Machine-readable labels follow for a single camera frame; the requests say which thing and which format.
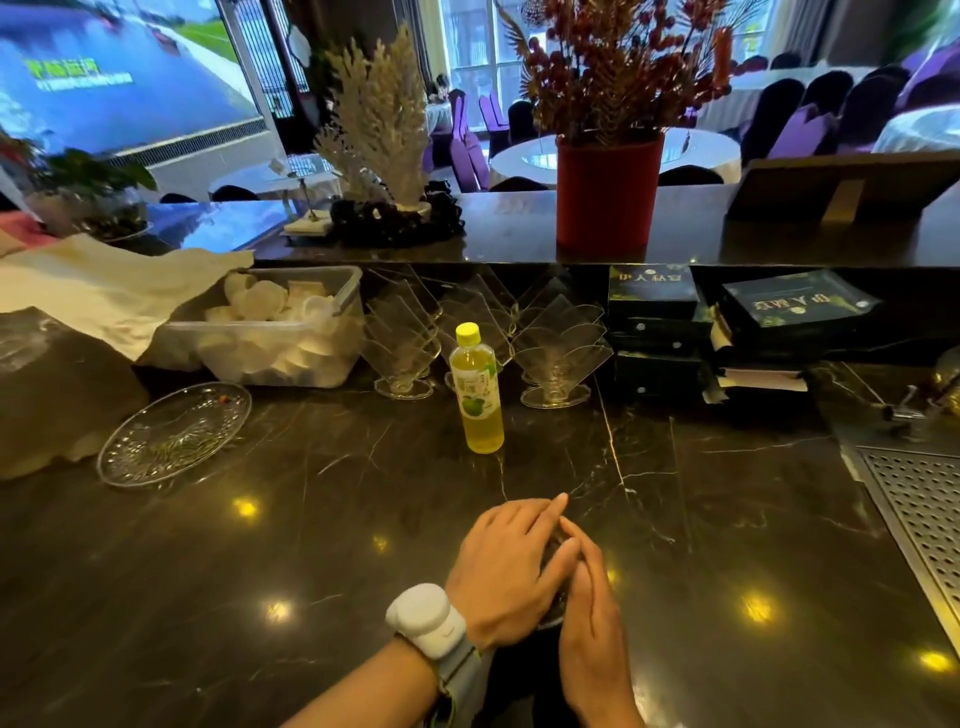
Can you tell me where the person's left hand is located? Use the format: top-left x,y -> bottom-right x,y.
445,492 -> 583,653

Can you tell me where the person's right hand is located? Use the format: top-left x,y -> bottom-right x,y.
558,516 -> 648,718

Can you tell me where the small clear glass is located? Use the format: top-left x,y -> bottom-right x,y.
537,526 -> 574,631

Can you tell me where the person's right forearm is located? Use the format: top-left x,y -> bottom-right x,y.
583,703 -> 649,728

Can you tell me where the person's left forearm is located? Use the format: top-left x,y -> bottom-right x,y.
281,636 -> 444,728

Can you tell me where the white wrist tracker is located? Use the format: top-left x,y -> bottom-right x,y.
385,583 -> 469,662

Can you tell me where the yellow drink bottle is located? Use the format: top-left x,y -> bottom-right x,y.
448,322 -> 506,456

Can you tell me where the row of fan-shaped glass cups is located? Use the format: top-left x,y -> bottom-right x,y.
358,265 -> 615,411

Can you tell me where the stack of dark boxes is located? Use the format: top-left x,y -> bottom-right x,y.
606,315 -> 715,402

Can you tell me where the perforated metal drain tray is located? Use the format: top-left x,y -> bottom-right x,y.
838,441 -> 960,657

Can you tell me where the flat dark green box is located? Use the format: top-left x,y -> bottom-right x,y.
720,269 -> 883,332

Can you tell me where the clear plastic container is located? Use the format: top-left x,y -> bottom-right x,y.
159,265 -> 366,390

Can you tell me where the metal faucet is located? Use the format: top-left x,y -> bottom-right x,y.
879,351 -> 960,445

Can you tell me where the red vase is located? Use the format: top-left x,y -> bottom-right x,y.
555,132 -> 667,257

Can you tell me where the black wreath base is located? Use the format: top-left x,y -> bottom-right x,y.
328,180 -> 467,248

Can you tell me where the pile of white cups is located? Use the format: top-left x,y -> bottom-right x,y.
195,271 -> 361,387

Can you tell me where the round table with white cloth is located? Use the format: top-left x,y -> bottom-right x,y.
872,102 -> 960,156
696,65 -> 877,134
488,126 -> 744,189
208,153 -> 343,201

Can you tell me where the clear glass plate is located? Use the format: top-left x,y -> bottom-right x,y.
96,381 -> 253,490

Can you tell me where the purple chair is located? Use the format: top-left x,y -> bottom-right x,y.
767,102 -> 839,161
447,89 -> 493,194

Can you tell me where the small stand with white cards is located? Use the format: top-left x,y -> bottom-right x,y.
280,157 -> 336,240

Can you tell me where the brown sign board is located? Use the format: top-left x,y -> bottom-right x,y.
724,149 -> 960,225

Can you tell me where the white coral decoration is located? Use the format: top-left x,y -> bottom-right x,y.
312,22 -> 431,213

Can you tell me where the red berry bouquet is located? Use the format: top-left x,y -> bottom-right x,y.
495,0 -> 755,148

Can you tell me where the window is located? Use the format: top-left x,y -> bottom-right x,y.
438,0 -> 543,130

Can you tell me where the grey brown cloth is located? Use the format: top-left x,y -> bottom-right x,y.
0,306 -> 153,482

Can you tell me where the group of dark covered chairs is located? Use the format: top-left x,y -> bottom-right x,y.
731,48 -> 960,170

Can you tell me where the white cloth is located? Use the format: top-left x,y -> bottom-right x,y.
0,234 -> 256,363

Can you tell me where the white vent grille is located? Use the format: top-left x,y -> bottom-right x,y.
103,117 -> 271,168

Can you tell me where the green plant in glass bowl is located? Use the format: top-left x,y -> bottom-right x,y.
21,147 -> 159,243

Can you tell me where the pink cloth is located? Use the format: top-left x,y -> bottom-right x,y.
0,210 -> 60,253

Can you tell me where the large display screen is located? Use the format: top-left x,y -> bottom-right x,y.
0,0 -> 265,157

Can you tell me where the grey wrist strap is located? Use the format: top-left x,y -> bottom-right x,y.
424,643 -> 496,728

